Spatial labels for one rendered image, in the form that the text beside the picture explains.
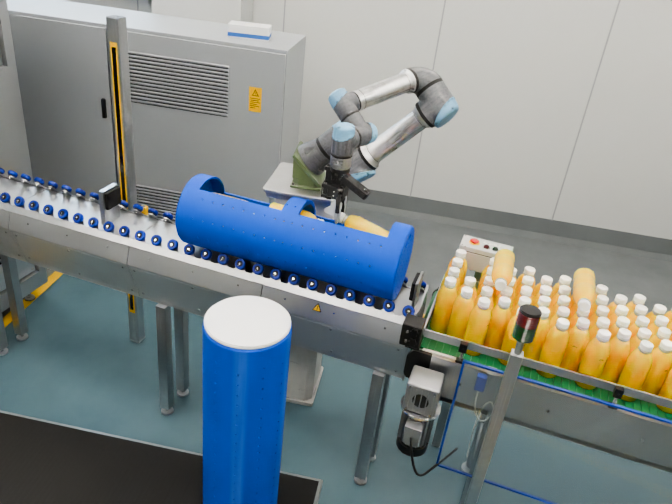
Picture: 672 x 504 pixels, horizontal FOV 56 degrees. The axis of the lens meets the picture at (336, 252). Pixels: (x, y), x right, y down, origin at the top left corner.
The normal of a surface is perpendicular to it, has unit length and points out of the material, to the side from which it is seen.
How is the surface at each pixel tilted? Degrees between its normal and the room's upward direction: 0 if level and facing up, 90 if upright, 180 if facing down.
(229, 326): 0
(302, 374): 90
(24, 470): 0
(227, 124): 90
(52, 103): 90
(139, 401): 0
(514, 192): 90
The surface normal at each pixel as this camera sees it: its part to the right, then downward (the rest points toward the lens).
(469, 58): -0.18, 0.47
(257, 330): 0.11, -0.86
